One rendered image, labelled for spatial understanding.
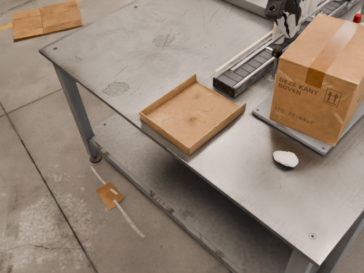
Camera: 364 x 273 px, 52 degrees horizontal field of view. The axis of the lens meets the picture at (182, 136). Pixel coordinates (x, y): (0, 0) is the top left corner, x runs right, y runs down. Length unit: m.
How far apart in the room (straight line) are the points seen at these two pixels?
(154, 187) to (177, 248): 0.34
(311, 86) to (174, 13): 1.01
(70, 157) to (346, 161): 1.71
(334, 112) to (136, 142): 1.24
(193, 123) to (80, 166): 1.20
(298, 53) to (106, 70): 0.83
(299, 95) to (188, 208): 0.88
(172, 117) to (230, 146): 0.25
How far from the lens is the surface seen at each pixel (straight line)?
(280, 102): 1.29
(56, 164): 2.48
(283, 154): 1.25
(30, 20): 3.97
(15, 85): 3.21
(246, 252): 1.76
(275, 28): 1.63
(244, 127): 1.35
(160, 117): 1.39
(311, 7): 1.81
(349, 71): 1.18
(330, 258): 1.74
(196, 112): 1.40
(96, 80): 1.62
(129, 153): 2.10
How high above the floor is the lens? 1.81
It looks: 48 degrees down
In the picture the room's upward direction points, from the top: 5 degrees counter-clockwise
